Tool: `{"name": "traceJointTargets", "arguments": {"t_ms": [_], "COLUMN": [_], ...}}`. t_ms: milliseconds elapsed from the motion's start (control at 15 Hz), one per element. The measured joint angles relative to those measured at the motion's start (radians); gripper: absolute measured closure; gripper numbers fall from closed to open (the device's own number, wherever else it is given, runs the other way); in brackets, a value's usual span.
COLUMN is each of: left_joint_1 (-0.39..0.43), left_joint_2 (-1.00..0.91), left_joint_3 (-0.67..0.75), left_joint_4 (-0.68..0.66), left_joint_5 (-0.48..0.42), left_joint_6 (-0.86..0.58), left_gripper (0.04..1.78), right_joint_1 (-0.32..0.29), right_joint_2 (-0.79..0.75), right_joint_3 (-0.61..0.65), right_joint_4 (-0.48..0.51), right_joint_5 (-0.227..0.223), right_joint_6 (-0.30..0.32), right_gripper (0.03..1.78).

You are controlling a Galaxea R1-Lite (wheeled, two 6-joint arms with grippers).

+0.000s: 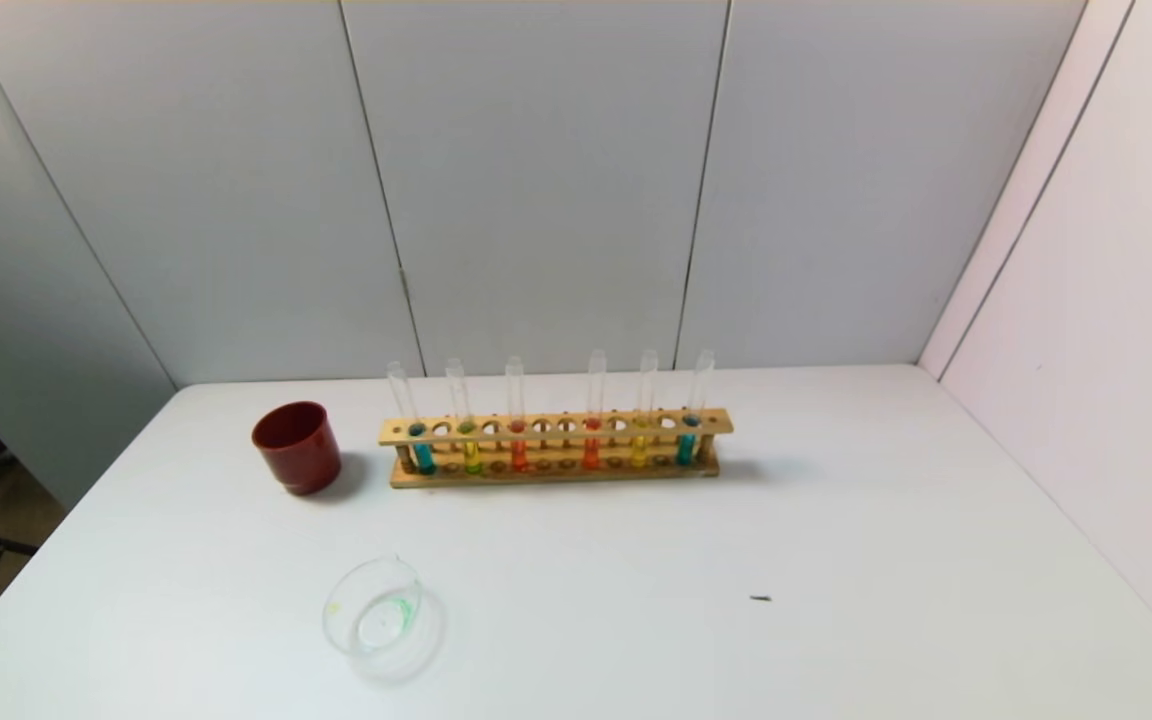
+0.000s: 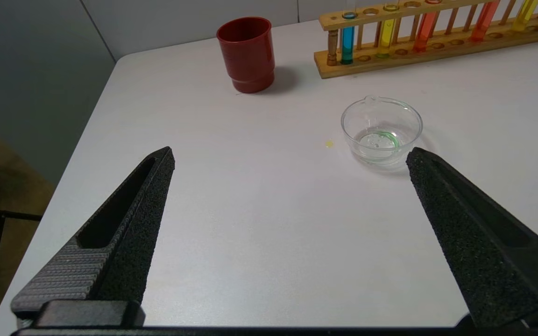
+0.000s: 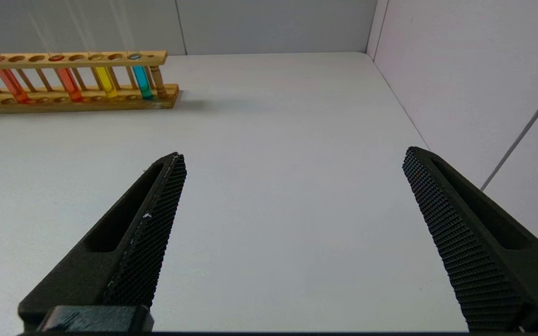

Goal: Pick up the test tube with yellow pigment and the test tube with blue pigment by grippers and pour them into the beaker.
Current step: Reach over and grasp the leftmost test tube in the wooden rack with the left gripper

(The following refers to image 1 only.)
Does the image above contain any yellow pigment test tube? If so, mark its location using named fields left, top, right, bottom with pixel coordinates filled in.
left=630, top=349, right=659, bottom=469

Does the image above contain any dark red plastic cup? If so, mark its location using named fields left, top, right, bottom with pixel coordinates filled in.
left=252, top=402, right=343, bottom=496

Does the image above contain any blue pigment test tube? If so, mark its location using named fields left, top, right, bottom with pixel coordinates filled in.
left=387, top=361, right=437, bottom=475
left=675, top=349, right=716, bottom=467

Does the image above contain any wooden test tube rack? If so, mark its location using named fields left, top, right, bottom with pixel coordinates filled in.
left=379, top=407, right=735, bottom=489

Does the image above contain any orange pigment test tube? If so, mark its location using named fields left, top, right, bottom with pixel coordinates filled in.
left=505, top=355, right=529, bottom=473
left=583, top=349, right=608, bottom=471

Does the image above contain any yellow-green pigment test tube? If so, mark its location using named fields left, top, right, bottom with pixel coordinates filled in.
left=445, top=358, right=485, bottom=475

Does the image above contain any clear glass beaker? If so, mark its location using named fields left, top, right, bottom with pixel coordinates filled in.
left=322, top=556, right=447, bottom=686

